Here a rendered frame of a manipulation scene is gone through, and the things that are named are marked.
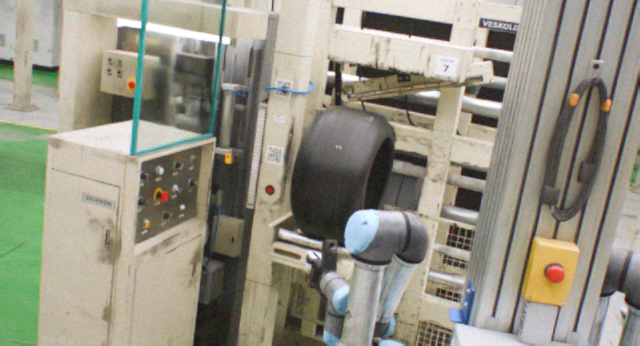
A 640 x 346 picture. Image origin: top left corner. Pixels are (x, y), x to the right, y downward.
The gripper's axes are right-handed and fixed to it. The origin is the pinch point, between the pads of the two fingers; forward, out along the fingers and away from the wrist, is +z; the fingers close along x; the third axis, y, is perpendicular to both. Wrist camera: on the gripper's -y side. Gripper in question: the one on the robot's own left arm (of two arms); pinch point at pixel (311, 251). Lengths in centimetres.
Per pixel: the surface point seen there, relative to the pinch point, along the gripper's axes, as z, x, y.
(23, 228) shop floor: 300, -87, 119
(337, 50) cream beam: 83, 23, -66
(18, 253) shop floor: 253, -88, 119
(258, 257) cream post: 72, 9, 32
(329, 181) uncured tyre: 34.1, 14.7, -17.5
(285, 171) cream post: 67, 9, -11
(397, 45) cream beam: 65, 42, -75
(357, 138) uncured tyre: 37, 23, -36
